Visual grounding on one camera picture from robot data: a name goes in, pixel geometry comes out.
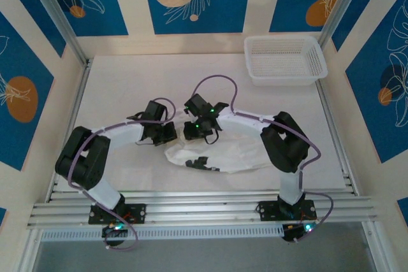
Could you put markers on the white t-shirt with black print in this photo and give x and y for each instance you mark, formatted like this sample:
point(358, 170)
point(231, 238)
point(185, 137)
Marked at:
point(242, 154)

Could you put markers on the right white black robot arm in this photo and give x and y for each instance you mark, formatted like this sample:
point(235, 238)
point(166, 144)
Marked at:
point(283, 144)

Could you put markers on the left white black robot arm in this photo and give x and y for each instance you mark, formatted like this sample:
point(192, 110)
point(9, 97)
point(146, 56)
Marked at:
point(86, 160)

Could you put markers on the white plastic mesh basket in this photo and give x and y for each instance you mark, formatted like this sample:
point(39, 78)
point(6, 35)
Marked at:
point(283, 58)

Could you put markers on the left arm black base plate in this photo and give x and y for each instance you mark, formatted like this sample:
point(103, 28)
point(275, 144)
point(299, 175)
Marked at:
point(137, 213)

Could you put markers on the aluminium frame cross rails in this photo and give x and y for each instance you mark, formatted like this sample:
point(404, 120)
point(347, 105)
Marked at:
point(204, 203)

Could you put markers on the aluminium side rail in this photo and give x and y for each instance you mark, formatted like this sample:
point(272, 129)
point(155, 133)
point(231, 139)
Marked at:
point(75, 106)
point(338, 138)

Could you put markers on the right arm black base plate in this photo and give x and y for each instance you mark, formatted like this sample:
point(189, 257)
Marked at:
point(267, 211)

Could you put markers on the aluminium frame post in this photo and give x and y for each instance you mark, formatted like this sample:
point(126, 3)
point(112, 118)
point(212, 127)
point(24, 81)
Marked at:
point(342, 1)
point(54, 7)

